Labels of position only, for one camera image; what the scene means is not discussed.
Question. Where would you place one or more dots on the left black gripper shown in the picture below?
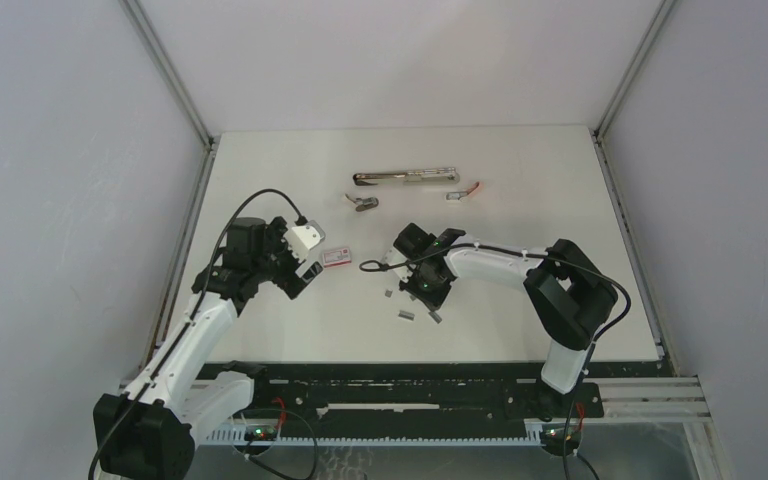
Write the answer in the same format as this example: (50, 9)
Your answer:
(286, 282)

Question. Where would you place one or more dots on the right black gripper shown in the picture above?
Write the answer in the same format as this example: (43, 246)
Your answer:
(433, 300)

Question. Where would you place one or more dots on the red white staple box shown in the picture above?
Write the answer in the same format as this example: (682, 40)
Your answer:
(336, 257)

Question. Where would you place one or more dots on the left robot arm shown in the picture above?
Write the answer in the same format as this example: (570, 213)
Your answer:
(152, 428)

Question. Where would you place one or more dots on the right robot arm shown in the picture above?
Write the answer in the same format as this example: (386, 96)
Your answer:
(570, 296)

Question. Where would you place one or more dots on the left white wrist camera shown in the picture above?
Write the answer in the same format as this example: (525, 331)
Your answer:
(302, 240)

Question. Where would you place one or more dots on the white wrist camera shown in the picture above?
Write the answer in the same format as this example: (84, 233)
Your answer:
(302, 240)
(394, 259)

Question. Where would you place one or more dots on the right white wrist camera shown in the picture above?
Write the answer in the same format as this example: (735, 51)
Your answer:
(394, 259)

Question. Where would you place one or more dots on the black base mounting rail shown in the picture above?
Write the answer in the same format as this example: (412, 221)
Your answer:
(427, 397)

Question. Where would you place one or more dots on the white slotted cable duct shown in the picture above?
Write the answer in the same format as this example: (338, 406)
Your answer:
(522, 435)

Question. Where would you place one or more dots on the right controller board with wires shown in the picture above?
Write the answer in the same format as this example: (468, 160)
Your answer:
(564, 441)

